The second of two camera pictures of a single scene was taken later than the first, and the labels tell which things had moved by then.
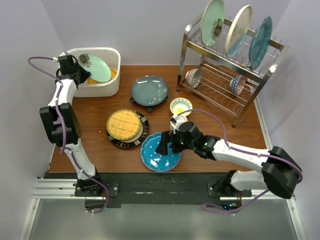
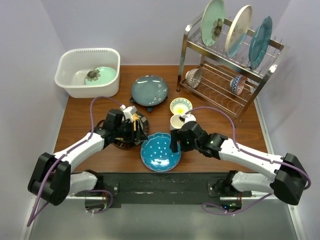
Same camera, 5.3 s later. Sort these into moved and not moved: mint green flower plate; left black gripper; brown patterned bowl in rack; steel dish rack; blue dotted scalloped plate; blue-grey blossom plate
Moved: mint green flower plate; left black gripper
Not moved: blue-grey blossom plate; brown patterned bowl in rack; blue dotted scalloped plate; steel dish rack
